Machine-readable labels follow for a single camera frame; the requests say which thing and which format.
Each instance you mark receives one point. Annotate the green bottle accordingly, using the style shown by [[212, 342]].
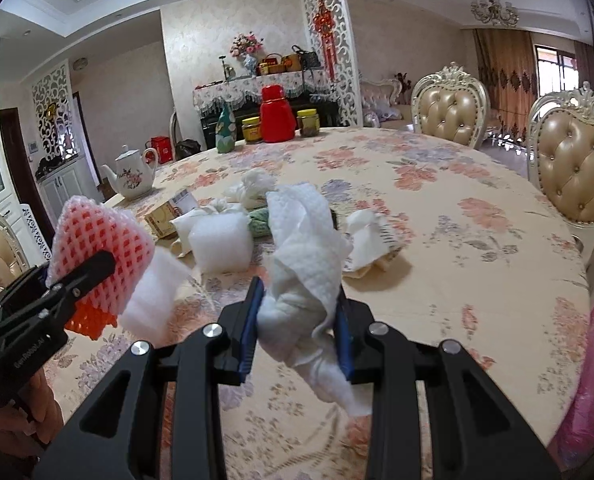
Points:
[[225, 132]]

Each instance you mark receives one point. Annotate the floral tablecloth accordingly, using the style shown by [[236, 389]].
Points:
[[427, 185]]

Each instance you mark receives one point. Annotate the white foam sheet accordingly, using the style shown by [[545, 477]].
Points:
[[154, 285]]

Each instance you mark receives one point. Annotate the person's left hand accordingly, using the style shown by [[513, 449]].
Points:
[[32, 415]]

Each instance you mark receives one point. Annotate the brown curtain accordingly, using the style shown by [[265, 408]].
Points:
[[504, 70]]

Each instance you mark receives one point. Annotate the dark piano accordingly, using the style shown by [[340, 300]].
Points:
[[327, 110]]

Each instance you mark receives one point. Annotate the white floral teapot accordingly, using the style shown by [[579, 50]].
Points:
[[132, 175]]

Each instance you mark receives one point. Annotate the red knot wall ornament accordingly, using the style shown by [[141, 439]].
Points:
[[323, 25]]

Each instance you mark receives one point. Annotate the green patterned wrapper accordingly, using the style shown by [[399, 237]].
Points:
[[259, 224]]

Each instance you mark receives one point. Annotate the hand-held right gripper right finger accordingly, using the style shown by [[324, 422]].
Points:
[[346, 352]]

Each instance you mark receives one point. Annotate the brown pickle jar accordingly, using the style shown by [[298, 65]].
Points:
[[308, 125]]

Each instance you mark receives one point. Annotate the black bag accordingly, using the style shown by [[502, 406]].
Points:
[[188, 150]]

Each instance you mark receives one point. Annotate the pale ornate sofa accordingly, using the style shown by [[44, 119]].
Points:
[[382, 100]]

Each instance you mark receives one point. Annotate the chandelier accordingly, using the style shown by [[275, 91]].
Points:
[[494, 10]]

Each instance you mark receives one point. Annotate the white low cabinet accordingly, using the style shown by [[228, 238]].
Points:
[[72, 185]]

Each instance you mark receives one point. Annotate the white paper towel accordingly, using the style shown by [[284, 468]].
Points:
[[302, 240]]

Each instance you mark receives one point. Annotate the black handbag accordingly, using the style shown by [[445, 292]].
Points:
[[306, 59]]

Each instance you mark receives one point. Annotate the crumpled white napkin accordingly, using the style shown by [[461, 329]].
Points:
[[369, 232]]

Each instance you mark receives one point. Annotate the pink foam fruit net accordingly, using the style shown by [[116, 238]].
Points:
[[102, 232]]

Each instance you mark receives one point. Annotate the red gift box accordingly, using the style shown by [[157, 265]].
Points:
[[161, 150]]

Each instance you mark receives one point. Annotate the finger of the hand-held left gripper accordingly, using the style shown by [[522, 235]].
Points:
[[84, 272]]

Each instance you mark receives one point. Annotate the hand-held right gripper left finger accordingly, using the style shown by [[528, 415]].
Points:
[[253, 320]]

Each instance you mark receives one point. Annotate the pink flower vase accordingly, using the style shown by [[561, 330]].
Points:
[[247, 47]]

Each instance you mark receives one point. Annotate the white lattice screen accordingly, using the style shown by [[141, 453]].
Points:
[[349, 35], [52, 110]]

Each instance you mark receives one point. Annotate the yellow cardboard medicine box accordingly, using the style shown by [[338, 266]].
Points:
[[159, 221]]

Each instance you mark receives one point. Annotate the floral lace cover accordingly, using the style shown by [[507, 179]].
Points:
[[247, 87]]

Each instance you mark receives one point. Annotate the window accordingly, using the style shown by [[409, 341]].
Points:
[[554, 67]]

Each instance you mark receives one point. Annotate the white plastic wrap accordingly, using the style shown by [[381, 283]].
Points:
[[181, 227]]

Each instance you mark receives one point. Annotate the yellow lidded jar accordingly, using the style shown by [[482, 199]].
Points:
[[251, 131]]

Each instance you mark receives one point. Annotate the woven gift basket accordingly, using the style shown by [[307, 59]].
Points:
[[271, 66]]

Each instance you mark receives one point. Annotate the red thermos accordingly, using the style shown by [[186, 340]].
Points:
[[277, 117]]

